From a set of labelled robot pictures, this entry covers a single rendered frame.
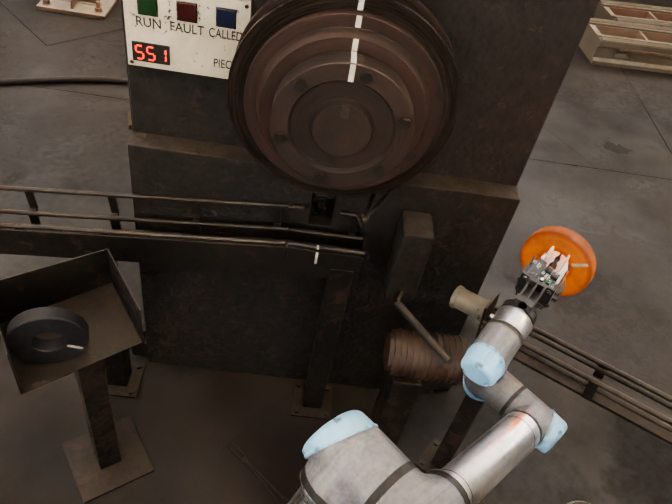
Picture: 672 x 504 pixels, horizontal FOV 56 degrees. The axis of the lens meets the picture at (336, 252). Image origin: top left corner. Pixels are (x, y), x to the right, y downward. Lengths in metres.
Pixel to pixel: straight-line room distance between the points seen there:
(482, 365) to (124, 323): 0.80
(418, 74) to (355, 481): 0.73
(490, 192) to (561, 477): 1.03
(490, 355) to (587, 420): 1.24
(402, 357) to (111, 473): 0.91
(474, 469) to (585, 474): 1.22
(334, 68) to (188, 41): 0.39
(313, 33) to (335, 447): 0.72
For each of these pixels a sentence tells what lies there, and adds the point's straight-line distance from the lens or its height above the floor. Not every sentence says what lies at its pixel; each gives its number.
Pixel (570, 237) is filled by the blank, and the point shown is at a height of 0.98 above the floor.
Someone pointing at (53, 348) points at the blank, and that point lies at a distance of 1.47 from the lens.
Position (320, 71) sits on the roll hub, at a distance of 1.18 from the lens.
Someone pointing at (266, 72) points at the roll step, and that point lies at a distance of 1.26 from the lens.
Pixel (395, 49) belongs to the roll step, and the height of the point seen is 1.27.
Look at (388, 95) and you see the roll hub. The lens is 1.20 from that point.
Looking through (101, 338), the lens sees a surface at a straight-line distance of 1.52.
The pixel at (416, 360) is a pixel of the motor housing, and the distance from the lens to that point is 1.65.
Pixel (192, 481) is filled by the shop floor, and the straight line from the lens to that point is 1.98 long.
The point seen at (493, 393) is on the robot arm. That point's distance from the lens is 1.30.
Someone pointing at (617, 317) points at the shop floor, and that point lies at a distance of 2.81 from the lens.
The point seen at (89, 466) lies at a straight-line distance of 2.03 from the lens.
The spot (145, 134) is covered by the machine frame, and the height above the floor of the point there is 0.87.
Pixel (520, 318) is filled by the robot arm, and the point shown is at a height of 0.92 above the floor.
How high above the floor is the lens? 1.79
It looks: 44 degrees down
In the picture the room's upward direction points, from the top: 12 degrees clockwise
